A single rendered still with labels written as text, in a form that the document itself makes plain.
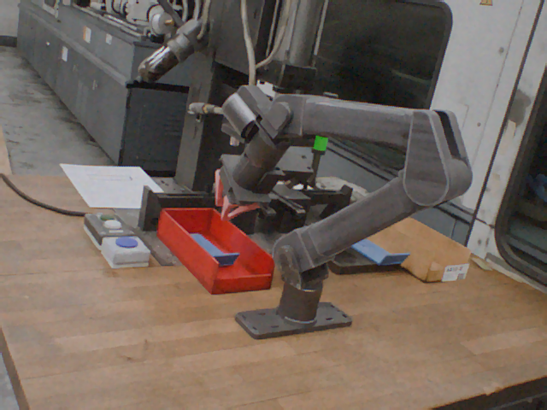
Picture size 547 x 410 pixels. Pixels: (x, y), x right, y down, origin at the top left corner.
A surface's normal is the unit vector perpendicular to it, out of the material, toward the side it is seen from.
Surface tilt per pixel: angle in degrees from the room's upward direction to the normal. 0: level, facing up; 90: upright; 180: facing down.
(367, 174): 90
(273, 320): 0
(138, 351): 0
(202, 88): 90
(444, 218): 90
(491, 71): 90
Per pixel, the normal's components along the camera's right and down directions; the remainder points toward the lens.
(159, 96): 0.47, 0.36
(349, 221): -0.62, 0.08
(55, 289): 0.20, -0.93
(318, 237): -0.46, -0.01
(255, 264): -0.83, 0.00
